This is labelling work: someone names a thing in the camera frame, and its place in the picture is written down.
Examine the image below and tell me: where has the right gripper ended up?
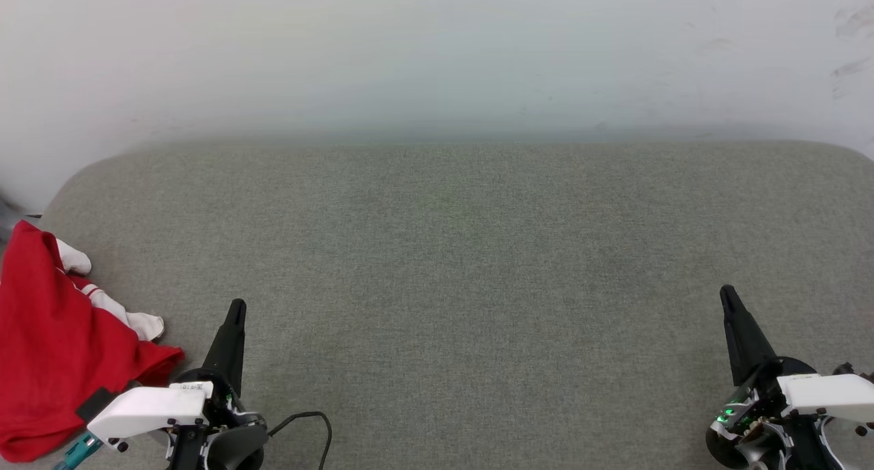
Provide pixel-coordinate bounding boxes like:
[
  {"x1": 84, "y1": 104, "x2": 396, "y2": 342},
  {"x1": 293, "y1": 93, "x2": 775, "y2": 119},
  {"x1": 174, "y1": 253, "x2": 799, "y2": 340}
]
[{"x1": 705, "y1": 285, "x2": 841, "y2": 470}]

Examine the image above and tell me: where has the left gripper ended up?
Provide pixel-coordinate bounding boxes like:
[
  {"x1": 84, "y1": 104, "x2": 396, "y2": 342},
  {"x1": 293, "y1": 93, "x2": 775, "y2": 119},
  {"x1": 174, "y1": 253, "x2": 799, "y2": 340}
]
[{"x1": 167, "y1": 299, "x2": 269, "y2": 470}]

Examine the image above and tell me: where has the red and white shirt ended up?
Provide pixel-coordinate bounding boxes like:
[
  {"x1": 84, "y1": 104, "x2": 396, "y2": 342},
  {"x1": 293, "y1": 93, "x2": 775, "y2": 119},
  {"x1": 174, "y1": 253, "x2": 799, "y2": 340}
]
[{"x1": 0, "y1": 219, "x2": 185, "y2": 462}]

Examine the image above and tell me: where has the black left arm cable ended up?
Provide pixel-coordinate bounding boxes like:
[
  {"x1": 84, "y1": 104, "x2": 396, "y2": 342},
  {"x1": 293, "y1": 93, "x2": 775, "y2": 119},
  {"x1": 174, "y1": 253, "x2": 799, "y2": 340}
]
[{"x1": 266, "y1": 411, "x2": 334, "y2": 470}]

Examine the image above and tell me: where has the teal cable connector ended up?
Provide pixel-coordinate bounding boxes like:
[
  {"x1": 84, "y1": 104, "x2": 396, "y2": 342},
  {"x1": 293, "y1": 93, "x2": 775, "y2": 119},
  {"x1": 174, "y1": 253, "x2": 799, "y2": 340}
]
[{"x1": 53, "y1": 432, "x2": 104, "y2": 470}]

